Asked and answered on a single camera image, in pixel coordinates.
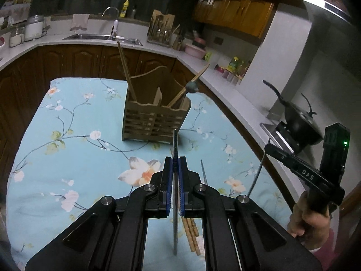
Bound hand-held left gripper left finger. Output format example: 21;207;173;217
25;157;174;271

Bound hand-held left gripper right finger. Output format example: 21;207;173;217
178;157;322;271

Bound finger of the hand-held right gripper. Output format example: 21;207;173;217
265;143;325;188

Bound pile of wooden chopsticks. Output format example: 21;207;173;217
182;217;201;256

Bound wooden utensil holder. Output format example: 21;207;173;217
122;65;192;143

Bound metal spoon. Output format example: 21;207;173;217
185;80;199;94

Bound wooden-handled ladle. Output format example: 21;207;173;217
166;63;211;108

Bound brown wooden chopstick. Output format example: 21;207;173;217
117;41;138;103

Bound person's right forearm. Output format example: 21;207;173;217
303;226;340;271

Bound person's right hand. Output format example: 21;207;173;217
288;193;330;243

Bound black wok with lid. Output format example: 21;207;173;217
262;79;324;147

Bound floral light blue tablecloth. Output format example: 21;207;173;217
6;77;296;271

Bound grey kitchen countertop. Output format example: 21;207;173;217
0;17;308;198

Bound row of spice jars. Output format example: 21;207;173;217
215;64;243;85

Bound yellow cooking oil bottle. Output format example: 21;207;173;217
226;56;240;74

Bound pink plastic basin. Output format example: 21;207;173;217
184;43;206;60

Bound knife block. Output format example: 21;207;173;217
172;33;184;51

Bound steel range hood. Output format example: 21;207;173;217
303;0;361;36

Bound stack of bowls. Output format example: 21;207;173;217
192;30;207;48

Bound wooden knife block rack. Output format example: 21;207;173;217
146;9;173;48

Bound wooden lower cabinets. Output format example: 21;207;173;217
0;44;299;204

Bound wooden cabinets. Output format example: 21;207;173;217
193;0;361;39
0;44;299;204

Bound steel kitchen sink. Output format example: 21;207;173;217
62;33;144;47

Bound wooden upper cabinets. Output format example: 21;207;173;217
193;0;361;39

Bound chrome kitchen faucet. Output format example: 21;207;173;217
102;6;120;39

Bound beige hanging towel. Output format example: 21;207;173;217
69;13;90;32

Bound glass jar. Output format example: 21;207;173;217
9;27;25;48

